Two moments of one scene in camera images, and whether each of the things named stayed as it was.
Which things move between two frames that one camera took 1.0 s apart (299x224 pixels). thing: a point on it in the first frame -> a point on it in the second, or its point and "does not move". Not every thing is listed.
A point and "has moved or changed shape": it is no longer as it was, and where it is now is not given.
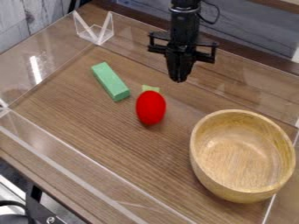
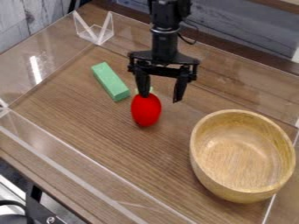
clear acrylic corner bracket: x=95 y=34 does not move
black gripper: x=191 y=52 -> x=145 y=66
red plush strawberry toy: x=151 y=105 has moved or changed shape
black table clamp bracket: x=38 y=213 does not move
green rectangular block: x=110 y=80 does not move
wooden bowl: x=242 y=155 does not move
